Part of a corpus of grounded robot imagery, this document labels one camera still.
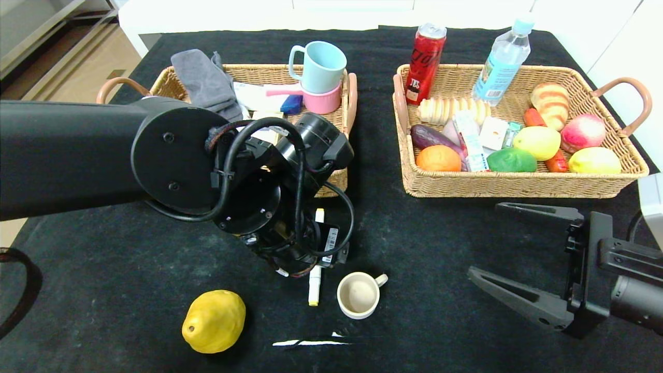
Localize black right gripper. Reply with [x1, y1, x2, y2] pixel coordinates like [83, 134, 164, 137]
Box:
[467, 202, 663, 340]

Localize yellow lemon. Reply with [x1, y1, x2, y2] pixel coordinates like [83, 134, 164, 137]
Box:
[568, 147, 622, 175]
[513, 126, 561, 162]

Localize green mint gum box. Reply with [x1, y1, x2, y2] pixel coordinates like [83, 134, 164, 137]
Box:
[501, 121, 523, 150]

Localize small cream cup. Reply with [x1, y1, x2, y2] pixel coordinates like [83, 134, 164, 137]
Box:
[337, 271, 388, 320]

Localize white marker pen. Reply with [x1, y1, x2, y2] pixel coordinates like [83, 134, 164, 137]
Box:
[308, 208, 326, 307]

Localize yellow pear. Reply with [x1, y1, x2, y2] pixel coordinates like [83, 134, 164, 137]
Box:
[182, 290, 247, 354]

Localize green fruit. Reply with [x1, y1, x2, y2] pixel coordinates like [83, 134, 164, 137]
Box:
[487, 148, 537, 173]

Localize small white packet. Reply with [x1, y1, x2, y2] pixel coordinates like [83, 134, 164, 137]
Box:
[479, 117, 511, 151]

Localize green white slim box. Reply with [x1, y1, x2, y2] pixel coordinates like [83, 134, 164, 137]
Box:
[453, 110, 490, 172]

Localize orange fruit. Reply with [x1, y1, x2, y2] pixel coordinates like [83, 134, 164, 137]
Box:
[416, 145, 462, 173]

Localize pink peach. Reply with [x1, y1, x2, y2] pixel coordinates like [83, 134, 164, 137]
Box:
[561, 114, 607, 154]

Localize orange carrot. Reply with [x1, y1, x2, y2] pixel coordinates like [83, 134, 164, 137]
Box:
[523, 108, 569, 173]

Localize croissant bread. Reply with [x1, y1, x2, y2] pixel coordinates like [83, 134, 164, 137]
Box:
[529, 83, 569, 130]

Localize purple eggplant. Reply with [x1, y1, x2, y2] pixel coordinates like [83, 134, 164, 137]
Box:
[410, 124, 467, 170]

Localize long striped bread roll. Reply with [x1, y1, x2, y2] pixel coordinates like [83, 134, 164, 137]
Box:
[417, 97, 491, 126]

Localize clear water bottle blue label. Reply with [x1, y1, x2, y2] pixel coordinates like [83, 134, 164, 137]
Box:
[471, 14, 535, 107]

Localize red soda can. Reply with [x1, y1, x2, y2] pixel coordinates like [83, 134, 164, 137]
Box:
[405, 23, 447, 106]

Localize pink cup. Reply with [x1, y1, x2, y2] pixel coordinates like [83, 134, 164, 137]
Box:
[303, 82, 343, 115]

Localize light blue mug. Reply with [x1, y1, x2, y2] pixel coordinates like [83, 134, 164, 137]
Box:
[288, 41, 348, 94]

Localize cream box blue emblem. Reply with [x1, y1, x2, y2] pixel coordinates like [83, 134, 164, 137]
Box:
[251, 110, 285, 145]

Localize white plastic packet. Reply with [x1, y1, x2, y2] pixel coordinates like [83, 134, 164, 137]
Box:
[233, 82, 283, 112]

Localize grey folded cloth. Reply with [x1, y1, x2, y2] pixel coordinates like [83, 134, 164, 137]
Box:
[170, 49, 244, 122]

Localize white low cabinet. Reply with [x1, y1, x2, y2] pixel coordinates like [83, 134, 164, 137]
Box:
[119, 0, 537, 58]

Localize metal shelf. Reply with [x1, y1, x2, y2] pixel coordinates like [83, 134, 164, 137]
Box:
[0, 0, 122, 78]

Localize wicker basket brown handles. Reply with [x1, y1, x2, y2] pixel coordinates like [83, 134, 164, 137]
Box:
[96, 64, 359, 199]
[392, 64, 652, 199]

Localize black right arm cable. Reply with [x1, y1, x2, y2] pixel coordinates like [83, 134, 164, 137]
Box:
[626, 210, 647, 244]

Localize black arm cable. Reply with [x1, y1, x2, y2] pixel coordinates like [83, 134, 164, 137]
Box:
[626, 210, 647, 244]
[0, 117, 356, 340]

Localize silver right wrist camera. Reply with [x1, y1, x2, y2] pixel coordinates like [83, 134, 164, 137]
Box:
[638, 174, 663, 250]

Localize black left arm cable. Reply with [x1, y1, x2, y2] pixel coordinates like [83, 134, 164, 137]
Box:
[0, 117, 356, 340]

